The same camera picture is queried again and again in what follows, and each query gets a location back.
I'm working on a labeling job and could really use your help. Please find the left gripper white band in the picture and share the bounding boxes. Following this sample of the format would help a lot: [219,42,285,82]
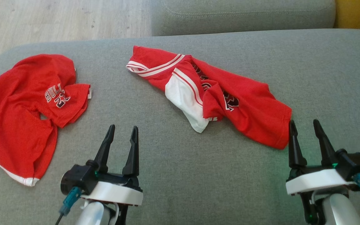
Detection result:
[82,124,143,206]

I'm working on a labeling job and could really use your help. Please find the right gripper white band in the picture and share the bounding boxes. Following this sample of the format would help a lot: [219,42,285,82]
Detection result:
[286,119,355,196]

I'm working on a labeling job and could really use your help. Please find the red shorts with white panel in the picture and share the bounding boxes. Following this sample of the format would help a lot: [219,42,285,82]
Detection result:
[126,46,292,150]

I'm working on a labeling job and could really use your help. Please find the red Bulls jersey top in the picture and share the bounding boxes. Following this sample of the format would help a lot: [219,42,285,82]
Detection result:
[0,54,92,187]

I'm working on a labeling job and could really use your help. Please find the wide grey sofa seat cushion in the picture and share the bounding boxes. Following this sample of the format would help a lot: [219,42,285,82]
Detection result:
[0,29,360,225]

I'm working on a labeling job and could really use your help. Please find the large yellow sofa back cushion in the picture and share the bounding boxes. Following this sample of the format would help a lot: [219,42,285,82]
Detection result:
[334,0,360,33]

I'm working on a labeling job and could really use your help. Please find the narrow grey sofa seat cushion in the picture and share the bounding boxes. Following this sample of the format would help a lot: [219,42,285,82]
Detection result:
[151,0,336,36]

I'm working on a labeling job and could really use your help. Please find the left cable with teal plug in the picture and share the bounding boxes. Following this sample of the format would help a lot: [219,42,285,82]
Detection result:
[55,187,82,225]

